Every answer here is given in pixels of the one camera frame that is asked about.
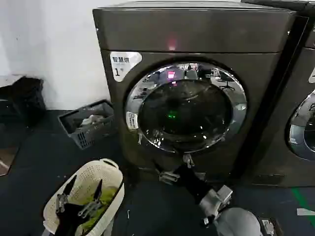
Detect grey dryer with lit panel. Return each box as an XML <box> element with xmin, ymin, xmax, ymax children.
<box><xmin>93</xmin><ymin>6</ymin><xmax>310</xmax><ymax>188</ymax></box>

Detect black plastic crate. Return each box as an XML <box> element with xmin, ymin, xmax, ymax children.
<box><xmin>0</xmin><ymin>77</ymin><xmax>47</xmax><ymax>129</ymax></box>

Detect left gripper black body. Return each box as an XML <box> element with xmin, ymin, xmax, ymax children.
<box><xmin>55</xmin><ymin>203</ymin><xmax>87</xmax><ymax>236</ymax></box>

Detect pale crumpled clothes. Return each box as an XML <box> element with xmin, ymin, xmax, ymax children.
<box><xmin>79</xmin><ymin>114</ymin><xmax>109</xmax><ymax>129</ymax></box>

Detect round door with blue rim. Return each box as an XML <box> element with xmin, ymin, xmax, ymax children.
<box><xmin>284</xmin><ymin>89</ymin><xmax>315</xmax><ymax>163</ymax></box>

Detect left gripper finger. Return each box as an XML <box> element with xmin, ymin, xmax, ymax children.
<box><xmin>55</xmin><ymin>175</ymin><xmax>77</xmax><ymax>214</ymax></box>
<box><xmin>77</xmin><ymin>179</ymin><xmax>103</xmax><ymax>217</ymax></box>

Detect grey plastic slotted basket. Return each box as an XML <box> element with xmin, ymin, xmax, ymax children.
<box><xmin>58</xmin><ymin>99</ymin><xmax>118</xmax><ymax>149</ymax></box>

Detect white perforated laundry basket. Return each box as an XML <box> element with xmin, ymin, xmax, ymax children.
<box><xmin>43</xmin><ymin>158</ymin><xmax>125</xmax><ymax>236</ymax></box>

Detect small white door sticker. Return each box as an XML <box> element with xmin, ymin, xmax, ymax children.
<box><xmin>126</xmin><ymin>111</ymin><xmax>140</xmax><ymax>130</ymax></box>

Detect grey dryer with dark panel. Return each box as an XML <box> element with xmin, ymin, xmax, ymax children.
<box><xmin>248</xmin><ymin>0</ymin><xmax>315</xmax><ymax>190</ymax></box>

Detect white number label sticker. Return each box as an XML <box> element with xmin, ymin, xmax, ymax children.
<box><xmin>109</xmin><ymin>51</ymin><xmax>143</xmax><ymax>83</ymax></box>

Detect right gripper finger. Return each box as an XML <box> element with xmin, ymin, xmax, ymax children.
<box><xmin>172</xmin><ymin>146</ymin><xmax>196</xmax><ymax>170</ymax></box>
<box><xmin>150</xmin><ymin>159</ymin><xmax>182</xmax><ymax>186</ymax></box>

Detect green garment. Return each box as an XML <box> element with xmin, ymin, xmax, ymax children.
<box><xmin>75</xmin><ymin>186</ymin><xmax>119</xmax><ymax>234</ymax></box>

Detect round glass dryer door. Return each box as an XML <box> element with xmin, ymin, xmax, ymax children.
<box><xmin>124</xmin><ymin>56</ymin><xmax>248</xmax><ymax>157</ymax></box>

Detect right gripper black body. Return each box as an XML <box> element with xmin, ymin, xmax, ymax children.
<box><xmin>171</xmin><ymin>164</ymin><xmax>215</xmax><ymax>205</ymax></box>

